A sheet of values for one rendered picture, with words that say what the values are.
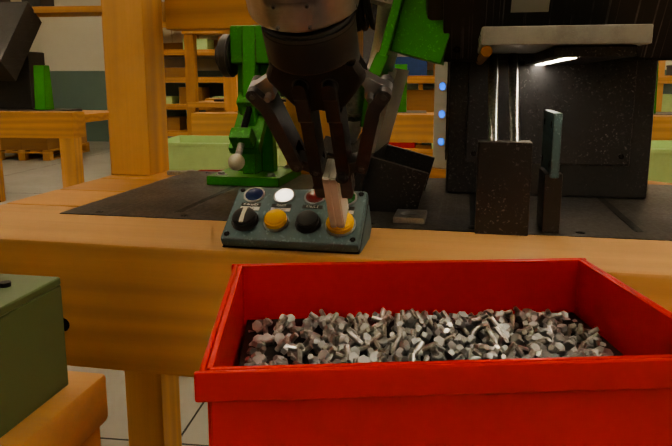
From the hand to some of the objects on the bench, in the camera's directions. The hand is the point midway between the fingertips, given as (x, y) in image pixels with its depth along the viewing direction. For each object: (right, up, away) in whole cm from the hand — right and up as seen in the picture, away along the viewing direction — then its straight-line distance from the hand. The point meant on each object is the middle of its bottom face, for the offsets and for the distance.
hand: (336, 194), depth 64 cm
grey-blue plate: (+26, -4, +15) cm, 30 cm away
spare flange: (+10, -3, +19) cm, 21 cm away
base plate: (+20, -3, +33) cm, 39 cm away
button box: (-4, -9, +8) cm, 13 cm away
